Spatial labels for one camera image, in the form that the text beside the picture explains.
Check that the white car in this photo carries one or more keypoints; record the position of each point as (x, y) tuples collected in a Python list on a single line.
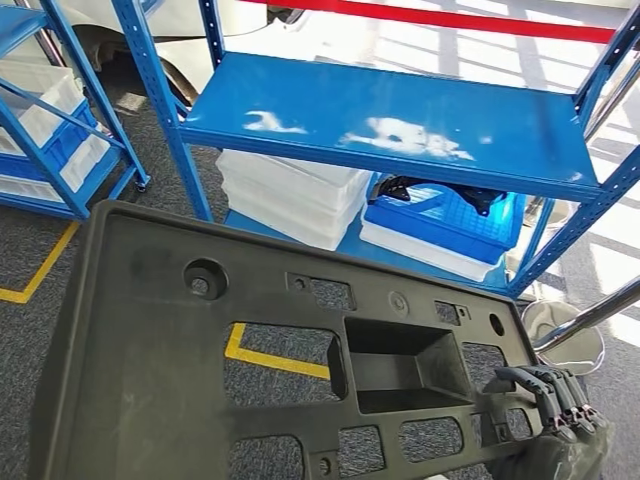
[(175, 13)]

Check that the blue metal shelf rack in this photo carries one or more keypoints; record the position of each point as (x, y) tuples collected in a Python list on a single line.
[(107, 116), (400, 106)]

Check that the red barrier belt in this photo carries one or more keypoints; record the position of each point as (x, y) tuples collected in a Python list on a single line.
[(450, 18)]

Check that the black plastic car part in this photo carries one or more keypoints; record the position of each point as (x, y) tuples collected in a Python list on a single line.
[(480, 197)]

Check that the blue plastic bin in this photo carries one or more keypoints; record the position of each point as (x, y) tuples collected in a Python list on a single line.
[(60, 149)]

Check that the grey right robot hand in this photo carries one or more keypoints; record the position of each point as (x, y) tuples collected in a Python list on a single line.
[(575, 450)]

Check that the stacked white plastic trays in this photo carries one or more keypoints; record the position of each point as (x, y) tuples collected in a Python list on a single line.
[(290, 199)]

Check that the blue plastic crate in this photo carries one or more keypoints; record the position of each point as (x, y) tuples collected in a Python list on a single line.
[(440, 225)]

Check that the black plastic mounting plate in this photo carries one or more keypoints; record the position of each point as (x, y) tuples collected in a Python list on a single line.
[(125, 364)]

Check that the white plastic bin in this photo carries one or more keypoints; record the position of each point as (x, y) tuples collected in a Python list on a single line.
[(84, 166), (35, 86)]

